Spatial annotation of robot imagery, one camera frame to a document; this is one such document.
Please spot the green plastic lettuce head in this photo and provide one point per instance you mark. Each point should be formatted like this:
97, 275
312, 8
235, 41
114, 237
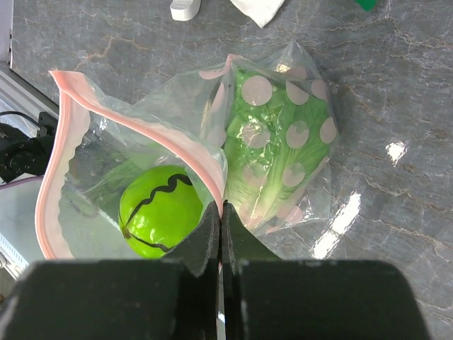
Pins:
272, 132

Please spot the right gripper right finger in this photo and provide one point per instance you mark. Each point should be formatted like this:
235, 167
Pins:
269, 298

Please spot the green garment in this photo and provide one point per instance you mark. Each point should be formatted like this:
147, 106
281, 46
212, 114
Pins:
366, 5

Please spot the white mesh garment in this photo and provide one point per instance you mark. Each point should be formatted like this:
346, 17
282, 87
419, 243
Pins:
259, 11

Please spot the white metal clothes rack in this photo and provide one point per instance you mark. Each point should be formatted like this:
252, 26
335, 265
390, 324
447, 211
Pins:
184, 10

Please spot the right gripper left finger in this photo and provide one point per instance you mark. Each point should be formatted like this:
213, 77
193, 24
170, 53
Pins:
174, 297

